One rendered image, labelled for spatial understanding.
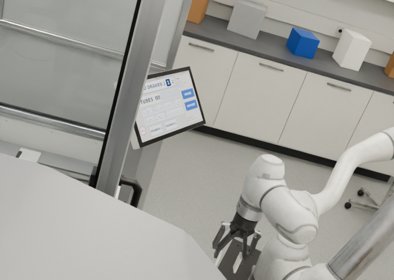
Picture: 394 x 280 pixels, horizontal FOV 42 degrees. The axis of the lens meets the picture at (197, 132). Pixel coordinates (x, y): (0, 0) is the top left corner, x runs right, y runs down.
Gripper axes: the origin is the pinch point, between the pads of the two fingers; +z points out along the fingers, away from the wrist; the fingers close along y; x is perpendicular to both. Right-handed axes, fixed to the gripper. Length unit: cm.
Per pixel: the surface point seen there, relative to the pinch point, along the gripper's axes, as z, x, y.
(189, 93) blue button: -10, -108, 18
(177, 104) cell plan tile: -7, -98, 23
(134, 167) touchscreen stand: 29, -88, 34
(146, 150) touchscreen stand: 19, -90, 31
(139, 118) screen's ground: -5, -75, 39
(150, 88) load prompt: -14, -89, 38
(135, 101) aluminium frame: -70, 51, 44
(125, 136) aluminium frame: -63, 50, 44
